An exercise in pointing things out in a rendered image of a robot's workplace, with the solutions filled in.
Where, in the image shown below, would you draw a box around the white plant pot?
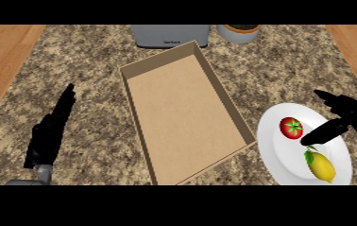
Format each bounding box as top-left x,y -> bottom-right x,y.
217,24 -> 263,44

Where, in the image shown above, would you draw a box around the grey appliance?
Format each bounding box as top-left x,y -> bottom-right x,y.
130,24 -> 213,50

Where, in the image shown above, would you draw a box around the red tomato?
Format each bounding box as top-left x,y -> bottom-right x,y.
279,116 -> 306,140

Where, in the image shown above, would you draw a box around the yellow lemon with leaf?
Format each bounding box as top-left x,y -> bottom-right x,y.
303,145 -> 338,184

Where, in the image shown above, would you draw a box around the white round plate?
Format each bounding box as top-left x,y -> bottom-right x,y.
257,102 -> 354,186

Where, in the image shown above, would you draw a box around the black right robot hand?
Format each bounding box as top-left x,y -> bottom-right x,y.
300,89 -> 357,148

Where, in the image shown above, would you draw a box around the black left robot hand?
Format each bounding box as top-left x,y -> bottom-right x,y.
22,82 -> 78,170

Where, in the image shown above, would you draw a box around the open cardboard box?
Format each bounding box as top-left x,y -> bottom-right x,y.
118,40 -> 258,186

